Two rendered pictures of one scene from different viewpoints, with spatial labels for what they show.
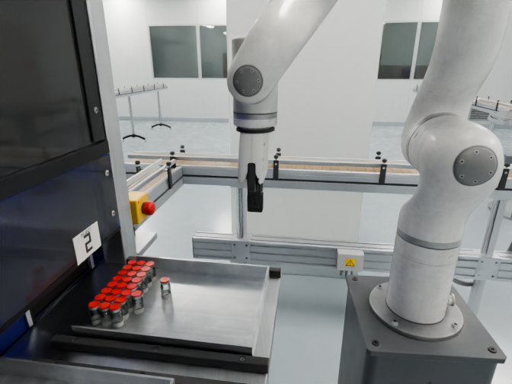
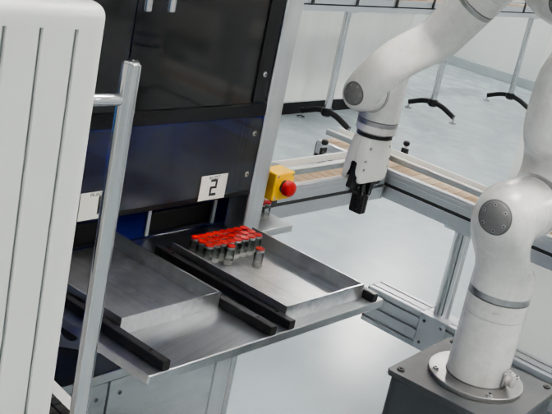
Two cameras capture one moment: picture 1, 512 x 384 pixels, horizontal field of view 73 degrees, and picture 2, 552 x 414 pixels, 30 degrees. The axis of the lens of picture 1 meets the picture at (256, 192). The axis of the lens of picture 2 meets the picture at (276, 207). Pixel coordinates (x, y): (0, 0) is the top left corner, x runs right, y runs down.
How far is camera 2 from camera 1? 1.53 m
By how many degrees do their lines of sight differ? 28
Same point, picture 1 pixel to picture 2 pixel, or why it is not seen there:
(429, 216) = (480, 262)
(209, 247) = (387, 310)
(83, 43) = (274, 16)
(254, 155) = (358, 155)
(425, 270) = (471, 319)
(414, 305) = (457, 357)
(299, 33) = (399, 70)
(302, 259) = not seen: hidden behind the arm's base
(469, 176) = (488, 223)
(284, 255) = not seen: hidden behind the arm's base
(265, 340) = (307, 319)
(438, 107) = (534, 167)
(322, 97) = not seen: outside the picture
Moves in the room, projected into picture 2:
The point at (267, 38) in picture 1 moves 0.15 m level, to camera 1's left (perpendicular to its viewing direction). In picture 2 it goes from (373, 67) to (307, 47)
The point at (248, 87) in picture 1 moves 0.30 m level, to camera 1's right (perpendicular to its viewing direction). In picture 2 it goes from (352, 98) to (494, 144)
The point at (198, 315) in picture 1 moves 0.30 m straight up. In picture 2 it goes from (270, 287) to (298, 155)
